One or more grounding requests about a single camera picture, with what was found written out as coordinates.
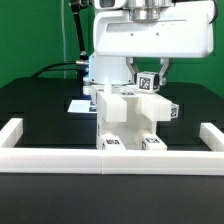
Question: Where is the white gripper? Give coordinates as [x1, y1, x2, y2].
[93, 1, 214, 85]

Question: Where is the white tagged cube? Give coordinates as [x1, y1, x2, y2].
[137, 71, 159, 93]
[171, 103, 179, 119]

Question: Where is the white chair back frame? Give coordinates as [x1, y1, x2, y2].
[83, 85, 172, 123]

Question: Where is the white chair seat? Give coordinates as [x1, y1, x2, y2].
[96, 114, 157, 150]

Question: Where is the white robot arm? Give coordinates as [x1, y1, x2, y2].
[70, 0, 218, 85]

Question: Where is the white flat tag board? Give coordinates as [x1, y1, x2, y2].
[68, 100, 96, 113]

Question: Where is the black raised platform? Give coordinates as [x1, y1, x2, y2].
[0, 77, 224, 121]

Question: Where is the white U-shaped boundary fence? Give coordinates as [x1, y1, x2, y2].
[0, 118, 224, 176]

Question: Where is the black cable bundle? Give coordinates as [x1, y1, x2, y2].
[31, 60, 88, 80]

